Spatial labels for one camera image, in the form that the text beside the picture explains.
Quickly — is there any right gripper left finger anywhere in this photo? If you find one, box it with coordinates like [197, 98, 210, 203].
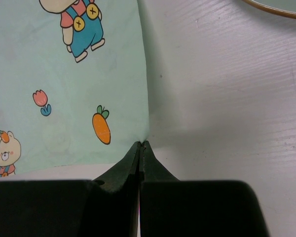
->
[88, 142, 141, 237]

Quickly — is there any green cartoon print cloth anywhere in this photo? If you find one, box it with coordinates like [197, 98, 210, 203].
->
[0, 0, 149, 178]

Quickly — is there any green floral plate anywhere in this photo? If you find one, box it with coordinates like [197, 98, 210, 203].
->
[243, 0, 296, 19]

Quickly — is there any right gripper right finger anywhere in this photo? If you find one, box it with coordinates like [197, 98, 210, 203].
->
[139, 141, 183, 237]

